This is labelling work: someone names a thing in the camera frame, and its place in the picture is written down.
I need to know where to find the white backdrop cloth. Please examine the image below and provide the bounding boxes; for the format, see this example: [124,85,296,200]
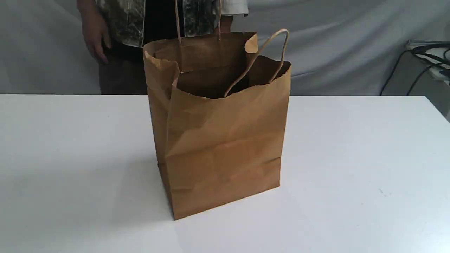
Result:
[1,0,449,96]

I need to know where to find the grey side shelf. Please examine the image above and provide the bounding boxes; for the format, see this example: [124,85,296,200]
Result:
[379,40,450,120]

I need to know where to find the person's right hand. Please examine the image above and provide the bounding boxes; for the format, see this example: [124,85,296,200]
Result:
[82,7,111,64]

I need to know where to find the person in camouflage shirt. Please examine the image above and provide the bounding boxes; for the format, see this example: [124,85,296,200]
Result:
[77,0,249,95]

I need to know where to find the brown paper bag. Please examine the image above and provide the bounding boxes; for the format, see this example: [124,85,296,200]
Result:
[143,1,291,220]

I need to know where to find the black cable bundle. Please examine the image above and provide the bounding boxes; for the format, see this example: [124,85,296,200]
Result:
[380,44,450,96]

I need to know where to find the person's left hand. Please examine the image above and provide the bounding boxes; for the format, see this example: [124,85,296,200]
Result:
[218,15,234,33]

